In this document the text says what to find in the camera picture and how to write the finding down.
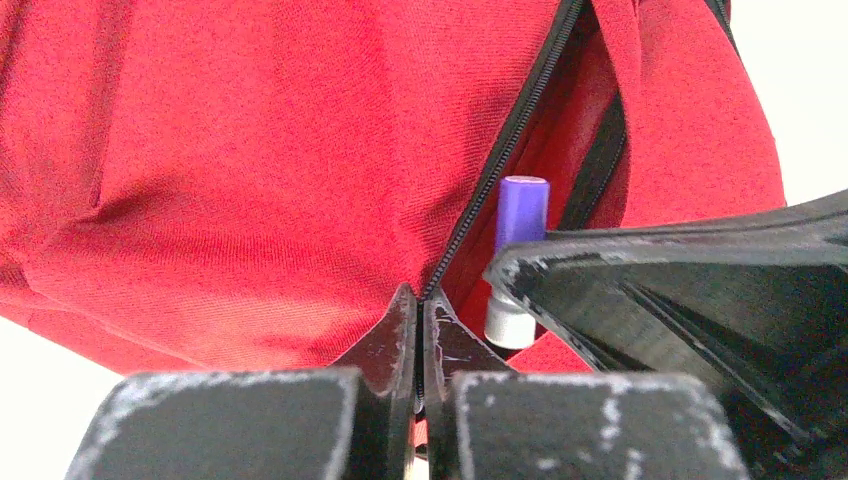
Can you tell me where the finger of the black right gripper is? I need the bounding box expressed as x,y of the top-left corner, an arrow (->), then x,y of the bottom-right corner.
485,192 -> 847,479

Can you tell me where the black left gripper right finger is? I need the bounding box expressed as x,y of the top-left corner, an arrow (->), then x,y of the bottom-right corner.
422,292 -> 749,479

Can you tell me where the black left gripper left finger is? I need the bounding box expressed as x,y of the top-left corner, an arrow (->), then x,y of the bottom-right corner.
66,284 -> 417,479

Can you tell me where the red student backpack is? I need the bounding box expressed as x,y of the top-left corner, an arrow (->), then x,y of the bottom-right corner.
1,1 -> 785,373

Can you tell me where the purple capped small tube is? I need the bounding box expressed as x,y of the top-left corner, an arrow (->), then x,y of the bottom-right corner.
484,175 -> 550,350

